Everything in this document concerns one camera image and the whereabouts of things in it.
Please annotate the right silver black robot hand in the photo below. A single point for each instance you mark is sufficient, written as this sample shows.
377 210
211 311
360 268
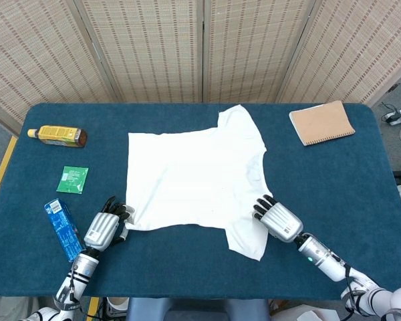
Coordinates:
282 222

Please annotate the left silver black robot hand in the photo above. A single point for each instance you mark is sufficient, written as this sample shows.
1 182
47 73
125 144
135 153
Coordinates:
100 230

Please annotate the white t-shirt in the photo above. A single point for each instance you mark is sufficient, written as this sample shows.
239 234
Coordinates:
194 180

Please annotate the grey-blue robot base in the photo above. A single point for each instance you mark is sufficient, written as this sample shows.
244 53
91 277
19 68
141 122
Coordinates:
197 311

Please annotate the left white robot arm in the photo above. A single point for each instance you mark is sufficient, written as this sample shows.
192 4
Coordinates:
82 267

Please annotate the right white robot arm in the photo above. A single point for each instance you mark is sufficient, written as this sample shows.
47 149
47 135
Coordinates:
321 257

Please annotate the blue cardboard box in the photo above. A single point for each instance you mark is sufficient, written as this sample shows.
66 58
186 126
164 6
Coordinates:
65 230

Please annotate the green sachet packet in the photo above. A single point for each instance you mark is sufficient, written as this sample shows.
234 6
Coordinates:
71 179

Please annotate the yellow floor tape strip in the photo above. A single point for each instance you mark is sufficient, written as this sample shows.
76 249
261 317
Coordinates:
1 174
92 309

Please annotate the white paper sheet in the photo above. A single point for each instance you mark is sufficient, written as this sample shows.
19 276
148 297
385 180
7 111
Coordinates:
307 316

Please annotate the brown spiral notebook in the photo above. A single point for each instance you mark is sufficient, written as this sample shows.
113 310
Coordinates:
321 123

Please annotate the tea bottle with yellow label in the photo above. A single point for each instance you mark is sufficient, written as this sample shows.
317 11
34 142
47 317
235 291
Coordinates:
57 133

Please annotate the blue table cloth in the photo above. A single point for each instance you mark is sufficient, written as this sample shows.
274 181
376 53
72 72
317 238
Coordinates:
187 117

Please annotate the black power adapter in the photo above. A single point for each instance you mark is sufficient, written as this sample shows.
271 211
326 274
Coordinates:
391 117

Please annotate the woven bamboo folding screen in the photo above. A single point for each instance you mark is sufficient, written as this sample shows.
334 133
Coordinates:
147 50

